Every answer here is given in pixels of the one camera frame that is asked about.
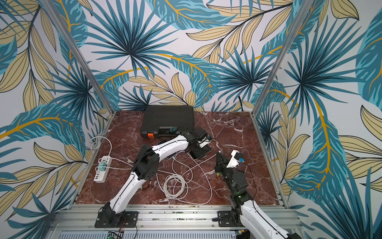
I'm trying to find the smartphone with pink case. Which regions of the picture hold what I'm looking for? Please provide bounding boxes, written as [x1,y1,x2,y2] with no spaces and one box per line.
[158,139,168,145]

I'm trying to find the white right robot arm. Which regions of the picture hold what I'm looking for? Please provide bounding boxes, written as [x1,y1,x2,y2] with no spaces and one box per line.
[212,151,300,239]

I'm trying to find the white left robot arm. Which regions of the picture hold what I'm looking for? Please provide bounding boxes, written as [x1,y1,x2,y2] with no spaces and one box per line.
[95,128,212,228]

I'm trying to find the black plastic tool case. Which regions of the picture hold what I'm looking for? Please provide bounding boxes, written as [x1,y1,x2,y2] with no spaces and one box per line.
[140,105,195,139]

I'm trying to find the white power strip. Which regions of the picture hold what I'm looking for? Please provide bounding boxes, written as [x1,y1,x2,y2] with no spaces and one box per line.
[94,155,112,183]

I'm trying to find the teal-handled screwdriver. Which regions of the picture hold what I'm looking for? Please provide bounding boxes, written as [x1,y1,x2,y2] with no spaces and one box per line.
[168,126,178,134]

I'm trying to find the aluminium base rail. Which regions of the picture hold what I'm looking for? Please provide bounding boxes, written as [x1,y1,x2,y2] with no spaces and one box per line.
[44,204,302,239]

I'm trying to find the white power strip cord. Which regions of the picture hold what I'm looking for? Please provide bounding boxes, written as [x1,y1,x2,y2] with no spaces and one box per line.
[89,135,113,157]

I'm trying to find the aluminium frame post right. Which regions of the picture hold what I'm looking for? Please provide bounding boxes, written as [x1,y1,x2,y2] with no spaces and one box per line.
[251,0,313,119]

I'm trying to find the aluminium frame post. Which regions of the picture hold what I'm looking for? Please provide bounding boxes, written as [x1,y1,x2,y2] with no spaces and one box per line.
[251,0,313,119]
[39,0,114,115]

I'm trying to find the aluminium frame post left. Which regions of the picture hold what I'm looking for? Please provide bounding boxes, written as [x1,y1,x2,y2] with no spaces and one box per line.
[39,0,114,115]

